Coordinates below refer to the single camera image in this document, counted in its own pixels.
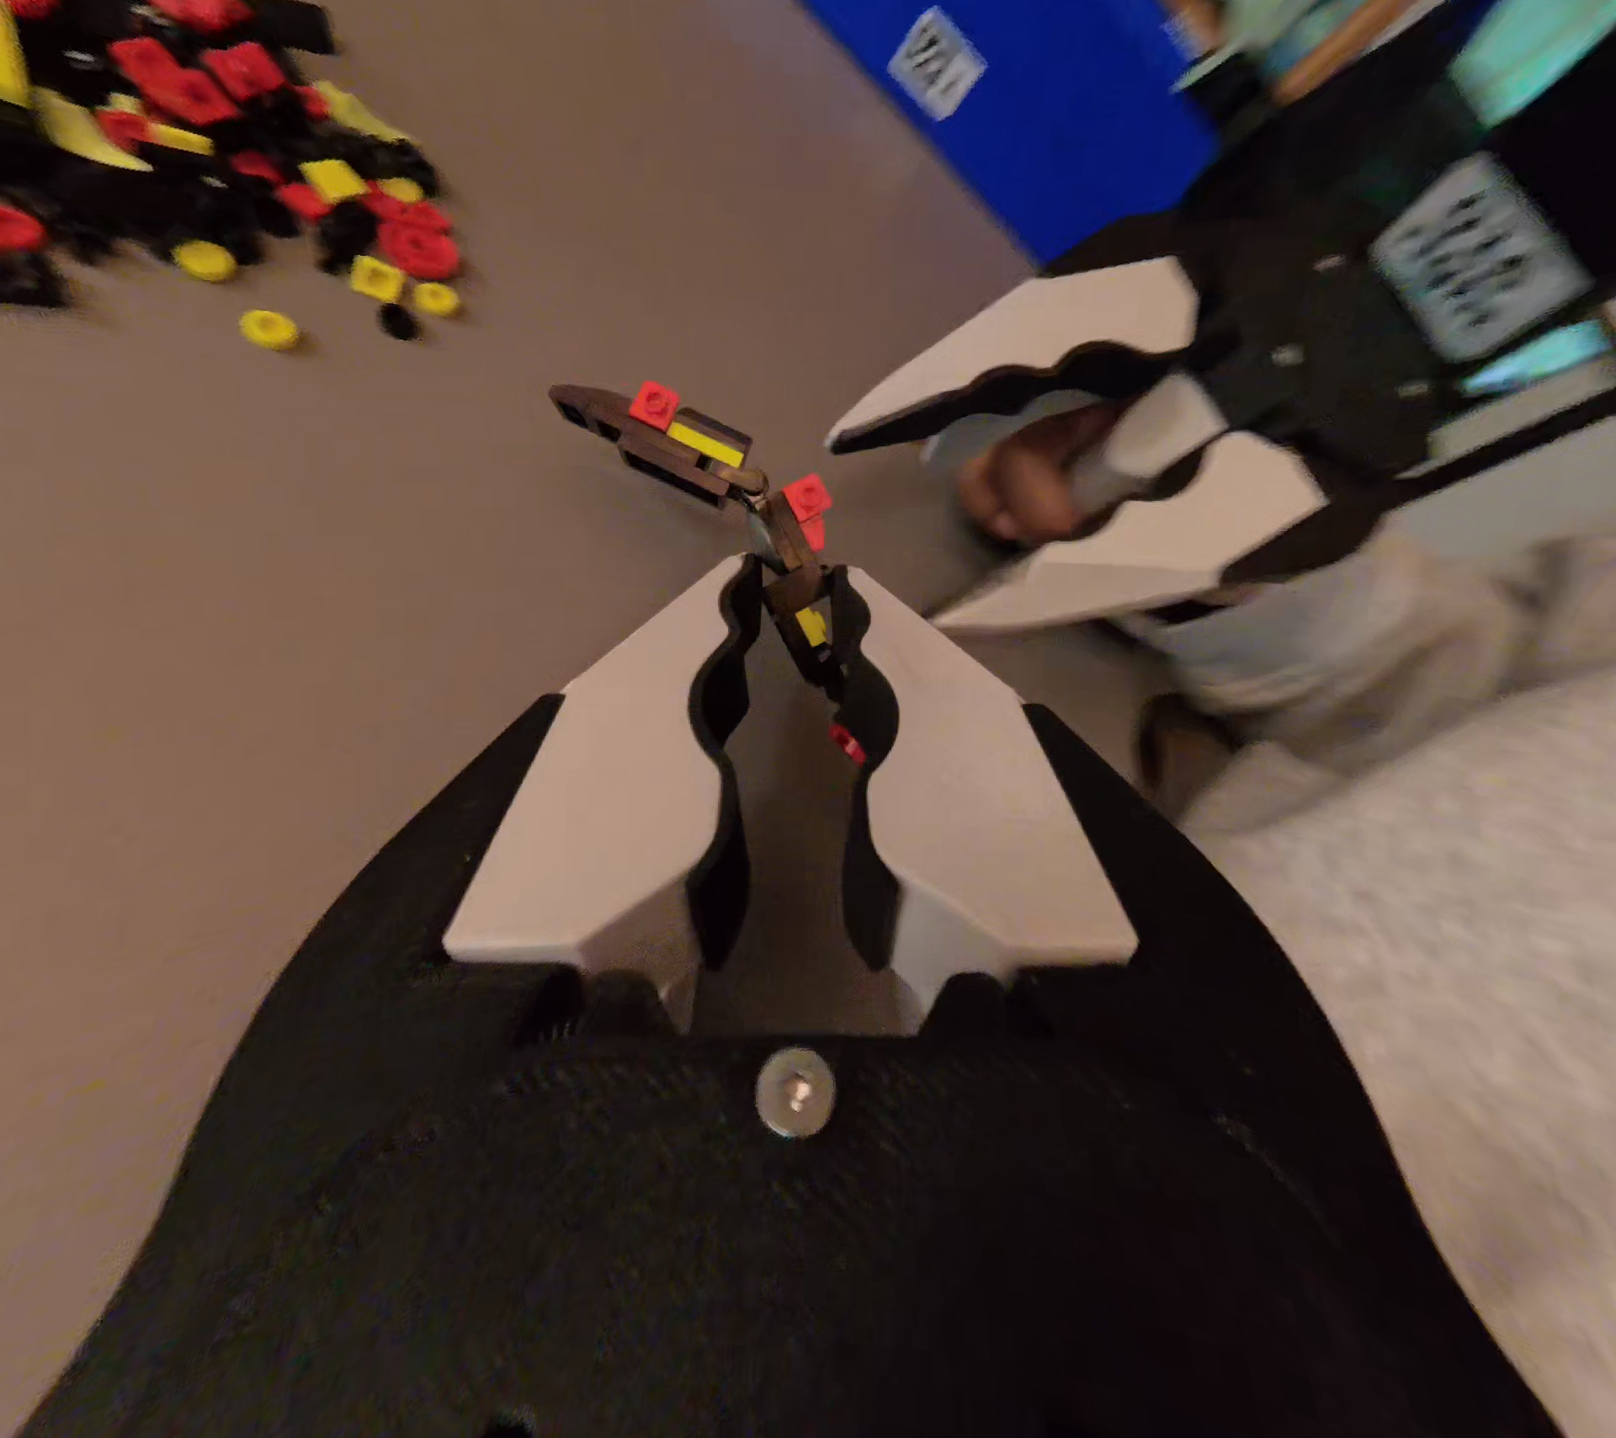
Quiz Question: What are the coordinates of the person's grey jacket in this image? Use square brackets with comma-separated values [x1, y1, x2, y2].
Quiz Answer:
[1181, 671, 1616, 1438]

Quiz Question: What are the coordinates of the pile of loose lego pieces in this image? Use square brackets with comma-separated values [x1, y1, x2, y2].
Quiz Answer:
[0, 0, 472, 354]

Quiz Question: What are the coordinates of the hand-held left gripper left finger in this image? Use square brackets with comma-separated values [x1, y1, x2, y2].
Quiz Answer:
[442, 551, 765, 1036]

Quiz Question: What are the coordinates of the small black lego assembly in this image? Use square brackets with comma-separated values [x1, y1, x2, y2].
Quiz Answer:
[745, 472, 876, 769]

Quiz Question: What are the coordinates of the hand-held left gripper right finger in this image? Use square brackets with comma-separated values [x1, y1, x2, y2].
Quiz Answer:
[827, 565, 1142, 1036]

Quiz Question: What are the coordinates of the person's right hand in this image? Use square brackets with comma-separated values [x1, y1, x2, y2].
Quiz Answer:
[955, 405, 1128, 551]

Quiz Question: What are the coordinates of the person's right forearm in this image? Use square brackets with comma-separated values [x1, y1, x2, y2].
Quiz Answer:
[1112, 523, 1616, 791]

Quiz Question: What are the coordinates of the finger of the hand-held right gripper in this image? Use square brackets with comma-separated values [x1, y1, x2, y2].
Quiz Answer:
[925, 425, 1330, 636]
[824, 257, 1204, 459]

